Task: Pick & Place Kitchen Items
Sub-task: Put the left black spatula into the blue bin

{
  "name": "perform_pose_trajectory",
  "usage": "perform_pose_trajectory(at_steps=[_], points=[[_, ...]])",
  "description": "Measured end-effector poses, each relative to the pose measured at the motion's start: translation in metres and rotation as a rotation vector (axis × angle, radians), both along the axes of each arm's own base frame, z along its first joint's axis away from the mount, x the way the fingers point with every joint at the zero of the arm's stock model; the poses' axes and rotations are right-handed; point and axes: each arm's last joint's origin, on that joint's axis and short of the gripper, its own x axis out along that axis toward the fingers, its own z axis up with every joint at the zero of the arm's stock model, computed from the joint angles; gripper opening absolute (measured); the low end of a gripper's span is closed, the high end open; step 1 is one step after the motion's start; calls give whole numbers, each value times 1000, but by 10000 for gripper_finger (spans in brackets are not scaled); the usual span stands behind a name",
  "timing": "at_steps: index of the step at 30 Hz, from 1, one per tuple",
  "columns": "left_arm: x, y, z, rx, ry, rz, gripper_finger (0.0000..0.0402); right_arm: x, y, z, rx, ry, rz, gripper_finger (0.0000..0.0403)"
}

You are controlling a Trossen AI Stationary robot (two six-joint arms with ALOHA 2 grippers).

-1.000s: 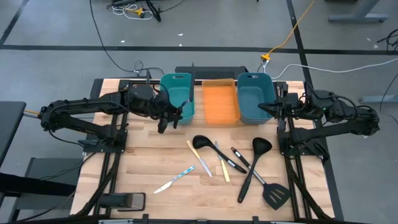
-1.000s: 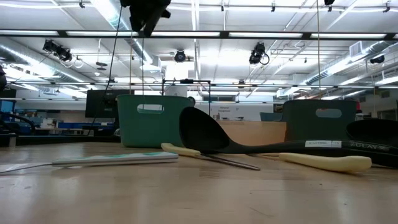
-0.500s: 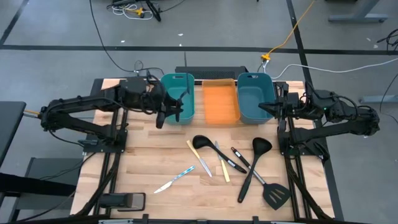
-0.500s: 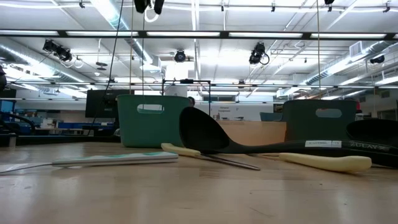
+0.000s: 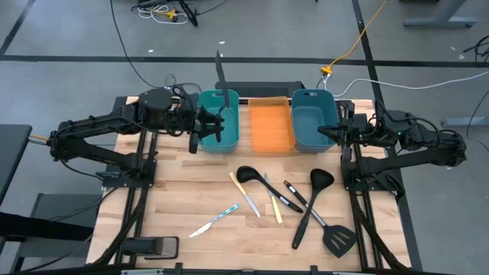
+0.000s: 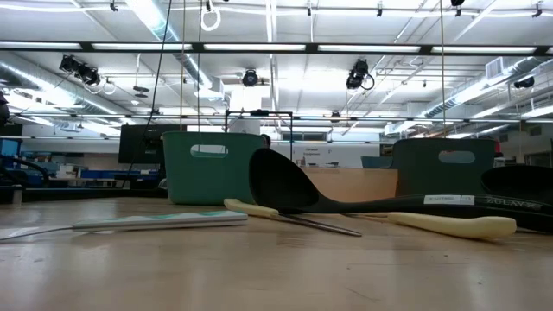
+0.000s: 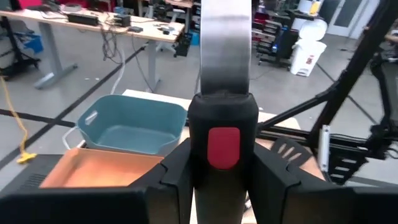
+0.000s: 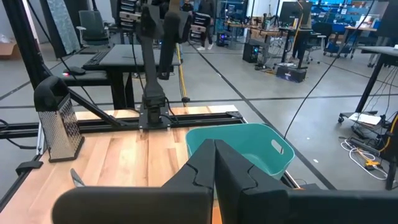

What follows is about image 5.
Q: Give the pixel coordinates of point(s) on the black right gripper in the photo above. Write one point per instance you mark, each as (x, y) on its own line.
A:
(355, 131)

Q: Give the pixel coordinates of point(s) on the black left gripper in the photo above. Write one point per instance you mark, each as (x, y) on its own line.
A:
(193, 122)

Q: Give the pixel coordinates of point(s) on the black solid serving spoon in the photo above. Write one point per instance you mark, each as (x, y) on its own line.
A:
(321, 179)

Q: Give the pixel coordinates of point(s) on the black ladle with white label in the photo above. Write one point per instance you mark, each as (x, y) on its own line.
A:
(248, 175)

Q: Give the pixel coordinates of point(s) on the black slotted spatula steel shank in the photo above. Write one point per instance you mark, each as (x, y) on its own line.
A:
(338, 238)

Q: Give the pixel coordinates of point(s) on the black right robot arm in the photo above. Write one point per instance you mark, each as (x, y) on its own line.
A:
(420, 153)

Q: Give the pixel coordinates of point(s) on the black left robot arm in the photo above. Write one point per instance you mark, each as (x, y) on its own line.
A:
(95, 122)

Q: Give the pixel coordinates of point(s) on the teal plastic bin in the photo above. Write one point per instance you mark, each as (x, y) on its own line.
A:
(217, 141)

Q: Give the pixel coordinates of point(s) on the blue-grey plastic bin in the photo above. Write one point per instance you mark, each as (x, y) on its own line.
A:
(311, 122)

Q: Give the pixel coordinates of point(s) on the orange plastic bin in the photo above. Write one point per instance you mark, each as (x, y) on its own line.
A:
(271, 126)

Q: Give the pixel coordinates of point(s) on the black perforated computer case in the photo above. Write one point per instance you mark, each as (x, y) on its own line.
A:
(263, 88)

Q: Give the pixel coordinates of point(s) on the grey desk foot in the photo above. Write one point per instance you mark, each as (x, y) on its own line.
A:
(439, 21)
(466, 121)

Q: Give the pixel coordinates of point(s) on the black side table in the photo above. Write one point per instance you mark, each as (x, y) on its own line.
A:
(11, 153)

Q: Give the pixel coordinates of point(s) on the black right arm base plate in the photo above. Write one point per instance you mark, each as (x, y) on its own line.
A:
(349, 183)

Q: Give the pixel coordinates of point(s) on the black right frame strut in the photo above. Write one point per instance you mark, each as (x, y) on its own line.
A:
(364, 237)

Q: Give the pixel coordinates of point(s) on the black frame strut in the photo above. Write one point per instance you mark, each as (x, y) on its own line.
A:
(364, 237)
(130, 206)

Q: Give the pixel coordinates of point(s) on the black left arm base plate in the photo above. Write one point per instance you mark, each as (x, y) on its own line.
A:
(114, 179)

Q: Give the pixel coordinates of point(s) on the black left frame strut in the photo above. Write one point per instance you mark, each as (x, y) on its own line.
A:
(130, 206)

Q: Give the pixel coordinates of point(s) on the black bracket device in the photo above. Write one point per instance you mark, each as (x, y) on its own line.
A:
(145, 246)

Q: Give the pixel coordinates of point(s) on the black table edge rail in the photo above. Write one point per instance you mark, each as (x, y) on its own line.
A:
(229, 272)

